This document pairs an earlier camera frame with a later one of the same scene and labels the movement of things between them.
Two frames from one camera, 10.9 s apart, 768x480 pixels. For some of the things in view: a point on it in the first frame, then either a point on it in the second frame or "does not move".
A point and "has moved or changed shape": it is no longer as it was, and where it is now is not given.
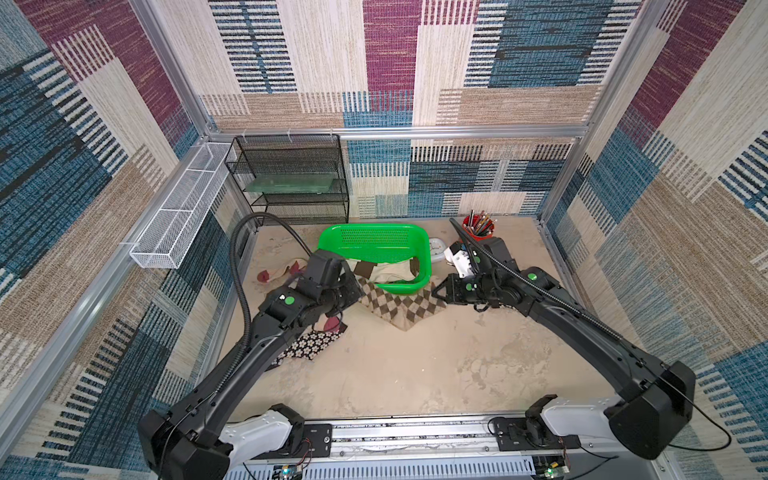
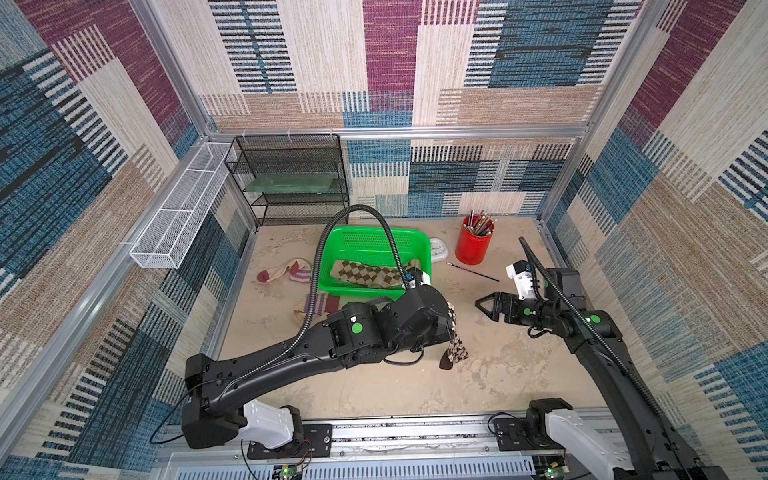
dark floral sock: [308, 345] has moved or changed shape
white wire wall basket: [172, 234] does not move
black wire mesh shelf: [300, 178] does not move
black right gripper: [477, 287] → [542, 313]
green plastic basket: [382, 243] does not move
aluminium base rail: [450, 449] does not move
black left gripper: [355, 289] → [444, 328]
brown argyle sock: [403, 310] has moved or changed shape
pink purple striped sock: [294, 269] does not move
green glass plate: [292, 183] does not move
